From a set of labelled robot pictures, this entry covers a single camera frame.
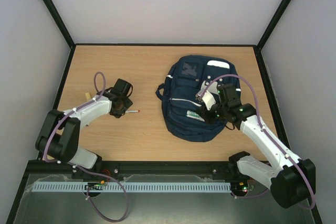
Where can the light blue slotted cable duct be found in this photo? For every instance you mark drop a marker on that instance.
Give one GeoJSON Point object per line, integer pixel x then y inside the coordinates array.
{"type": "Point", "coordinates": [134, 187]}

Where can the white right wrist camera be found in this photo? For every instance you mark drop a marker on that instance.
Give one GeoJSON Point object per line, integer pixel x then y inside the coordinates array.
{"type": "Point", "coordinates": [207, 98]}

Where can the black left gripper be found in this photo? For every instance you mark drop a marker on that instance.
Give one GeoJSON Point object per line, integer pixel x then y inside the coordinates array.
{"type": "Point", "coordinates": [119, 114]}

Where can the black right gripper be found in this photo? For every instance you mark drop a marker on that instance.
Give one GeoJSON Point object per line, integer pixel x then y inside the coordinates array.
{"type": "Point", "coordinates": [210, 111]}

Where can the green white glue stick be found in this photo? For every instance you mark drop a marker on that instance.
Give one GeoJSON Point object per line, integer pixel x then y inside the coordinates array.
{"type": "Point", "coordinates": [194, 115]}

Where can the navy blue student backpack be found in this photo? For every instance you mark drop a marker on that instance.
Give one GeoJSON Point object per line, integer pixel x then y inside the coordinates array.
{"type": "Point", "coordinates": [178, 94]}

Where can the black aluminium frame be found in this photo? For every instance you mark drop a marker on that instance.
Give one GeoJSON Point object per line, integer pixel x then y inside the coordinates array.
{"type": "Point", "coordinates": [156, 167]}

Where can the right controller circuit board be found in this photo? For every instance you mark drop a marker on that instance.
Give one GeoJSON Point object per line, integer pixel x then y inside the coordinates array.
{"type": "Point", "coordinates": [243, 186]}

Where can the left controller circuit board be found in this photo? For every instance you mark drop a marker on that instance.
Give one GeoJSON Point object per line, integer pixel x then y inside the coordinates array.
{"type": "Point", "coordinates": [96, 185]}

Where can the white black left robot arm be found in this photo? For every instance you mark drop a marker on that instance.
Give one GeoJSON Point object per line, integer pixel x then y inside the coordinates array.
{"type": "Point", "coordinates": [58, 139]}

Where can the red cap marker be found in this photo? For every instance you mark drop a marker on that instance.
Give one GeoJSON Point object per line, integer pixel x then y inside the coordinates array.
{"type": "Point", "coordinates": [133, 111]}

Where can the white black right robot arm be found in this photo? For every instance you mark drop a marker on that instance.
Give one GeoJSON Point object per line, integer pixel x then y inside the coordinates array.
{"type": "Point", "coordinates": [289, 178]}

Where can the yellow glue stick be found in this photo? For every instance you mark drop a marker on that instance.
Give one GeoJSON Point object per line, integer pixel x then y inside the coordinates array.
{"type": "Point", "coordinates": [88, 96]}

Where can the controller circuit board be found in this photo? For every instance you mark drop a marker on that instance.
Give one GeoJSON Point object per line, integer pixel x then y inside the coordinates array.
{"type": "Point", "coordinates": [96, 185]}
{"type": "Point", "coordinates": [243, 186]}

